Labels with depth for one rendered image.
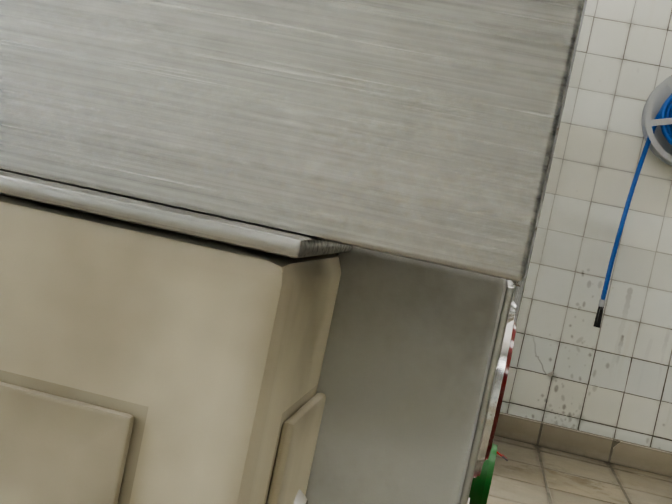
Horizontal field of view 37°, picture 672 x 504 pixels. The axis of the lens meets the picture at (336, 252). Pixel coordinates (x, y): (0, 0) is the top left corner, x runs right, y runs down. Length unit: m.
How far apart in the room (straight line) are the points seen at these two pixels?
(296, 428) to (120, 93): 0.06
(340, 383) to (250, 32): 0.07
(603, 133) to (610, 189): 0.23
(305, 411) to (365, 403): 0.02
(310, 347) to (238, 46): 0.05
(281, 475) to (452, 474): 0.04
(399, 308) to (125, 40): 0.07
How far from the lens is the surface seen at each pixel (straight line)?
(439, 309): 0.19
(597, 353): 4.35
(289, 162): 0.15
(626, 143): 4.35
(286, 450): 0.16
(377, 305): 0.19
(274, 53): 0.15
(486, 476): 0.35
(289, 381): 0.16
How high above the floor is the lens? 0.85
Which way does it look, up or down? 3 degrees down
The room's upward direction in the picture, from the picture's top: 12 degrees clockwise
